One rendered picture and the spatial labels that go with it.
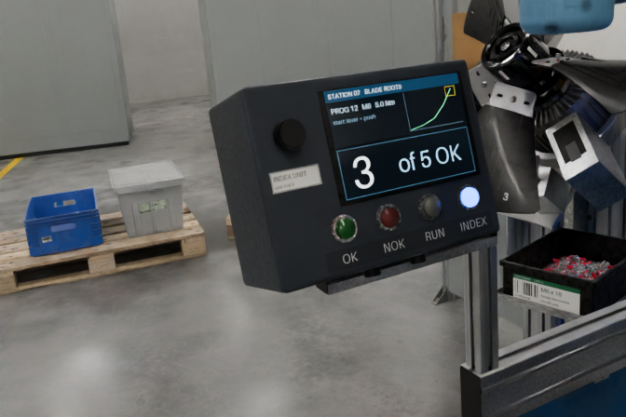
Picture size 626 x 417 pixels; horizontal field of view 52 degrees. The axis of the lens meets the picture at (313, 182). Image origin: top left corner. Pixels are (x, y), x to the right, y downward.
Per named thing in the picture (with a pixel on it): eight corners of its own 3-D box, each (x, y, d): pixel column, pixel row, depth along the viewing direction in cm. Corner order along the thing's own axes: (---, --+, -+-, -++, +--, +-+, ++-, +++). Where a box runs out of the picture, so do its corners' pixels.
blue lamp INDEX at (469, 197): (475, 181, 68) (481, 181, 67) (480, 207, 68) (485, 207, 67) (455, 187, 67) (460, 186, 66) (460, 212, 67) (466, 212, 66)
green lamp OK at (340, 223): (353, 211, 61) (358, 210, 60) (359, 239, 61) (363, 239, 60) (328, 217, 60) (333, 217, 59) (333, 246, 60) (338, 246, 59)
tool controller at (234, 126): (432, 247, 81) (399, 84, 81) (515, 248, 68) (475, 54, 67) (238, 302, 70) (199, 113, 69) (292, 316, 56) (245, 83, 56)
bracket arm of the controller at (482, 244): (481, 238, 81) (481, 216, 80) (497, 245, 78) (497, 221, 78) (314, 287, 71) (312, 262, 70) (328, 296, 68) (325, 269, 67)
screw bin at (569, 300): (559, 260, 127) (559, 226, 125) (649, 279, 115) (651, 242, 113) (498, 297, 113) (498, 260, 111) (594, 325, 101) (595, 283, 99)
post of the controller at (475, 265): (483, 357, 85) (480, 215, 80) (499, 368, 82) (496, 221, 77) (465, 365, 84) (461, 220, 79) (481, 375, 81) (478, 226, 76)
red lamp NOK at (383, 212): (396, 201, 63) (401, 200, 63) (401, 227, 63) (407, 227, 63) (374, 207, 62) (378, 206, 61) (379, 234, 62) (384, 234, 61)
